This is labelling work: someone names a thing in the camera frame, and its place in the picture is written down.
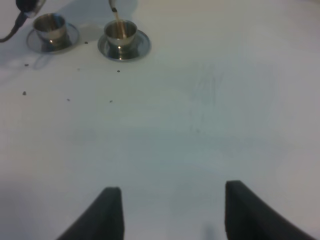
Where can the stainless steel teapot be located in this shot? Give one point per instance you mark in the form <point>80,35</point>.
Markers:
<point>112,5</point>

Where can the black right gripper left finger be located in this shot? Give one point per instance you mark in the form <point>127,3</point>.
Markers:
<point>103,220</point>

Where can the steel saucer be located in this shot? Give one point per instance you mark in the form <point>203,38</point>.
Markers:
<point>138,49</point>
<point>67,42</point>

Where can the left steel teacup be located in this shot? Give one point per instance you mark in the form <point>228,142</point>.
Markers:
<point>51,28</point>

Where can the left steel saucer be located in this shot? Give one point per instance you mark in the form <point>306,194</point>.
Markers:
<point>67,42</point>

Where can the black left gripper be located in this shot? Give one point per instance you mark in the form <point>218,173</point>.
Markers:
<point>30,8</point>

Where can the right steel saucer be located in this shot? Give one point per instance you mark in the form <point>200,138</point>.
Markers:
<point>138,49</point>

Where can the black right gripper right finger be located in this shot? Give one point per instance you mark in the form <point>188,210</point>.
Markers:
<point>247,217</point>

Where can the steel teacup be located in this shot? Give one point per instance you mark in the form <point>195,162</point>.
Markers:
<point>120,35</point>
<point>51,28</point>

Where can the right steel teacup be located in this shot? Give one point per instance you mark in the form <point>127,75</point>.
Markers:
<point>120,35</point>

